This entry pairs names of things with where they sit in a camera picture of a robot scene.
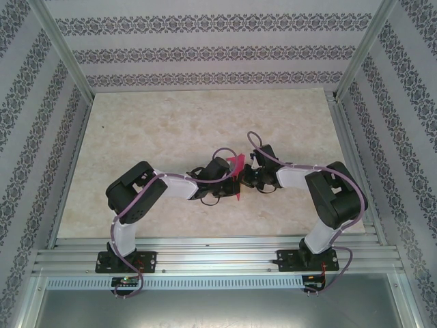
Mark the pink paper sheet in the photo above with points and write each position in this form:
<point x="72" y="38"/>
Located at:
<point x="239" y="162"/>

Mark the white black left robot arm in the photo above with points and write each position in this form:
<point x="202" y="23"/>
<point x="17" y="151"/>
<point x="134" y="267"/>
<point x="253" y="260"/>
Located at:
<point x="125" y="239"/>

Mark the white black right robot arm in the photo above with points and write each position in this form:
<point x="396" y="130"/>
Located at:
<point x="293" y="177"/>

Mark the grey metal panel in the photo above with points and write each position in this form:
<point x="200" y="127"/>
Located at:
<point x="218" y="307"/>

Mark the left circuit board green light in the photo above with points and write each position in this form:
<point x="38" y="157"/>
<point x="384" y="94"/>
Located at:
<point x="124" y="281"/>

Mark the aluminium mounting rail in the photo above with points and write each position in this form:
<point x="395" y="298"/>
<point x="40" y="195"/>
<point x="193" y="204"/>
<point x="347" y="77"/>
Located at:
<point x="215" y="256"/>

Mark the aluminium side rail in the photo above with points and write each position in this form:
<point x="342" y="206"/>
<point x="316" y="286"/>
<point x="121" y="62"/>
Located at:
<point x="65" y="191"/>
<point x="355" y="171"/>

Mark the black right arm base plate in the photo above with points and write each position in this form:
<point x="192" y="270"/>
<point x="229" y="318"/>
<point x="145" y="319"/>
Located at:
<point x="283" y="261"/>

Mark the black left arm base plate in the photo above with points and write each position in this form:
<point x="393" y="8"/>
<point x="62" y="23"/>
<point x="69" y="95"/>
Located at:
<point x="150" y="261"/>

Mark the right aluminium frame post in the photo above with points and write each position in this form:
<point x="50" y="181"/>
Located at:
<point x="365" y="44"/>

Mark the aluminium frame post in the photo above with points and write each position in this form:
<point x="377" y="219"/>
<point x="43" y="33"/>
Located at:
<point x="61" y="44"/>
<point x="365" y="44"/>

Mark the left aluminium frame post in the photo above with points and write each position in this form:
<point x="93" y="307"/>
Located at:
<point x="61" y="44"/>

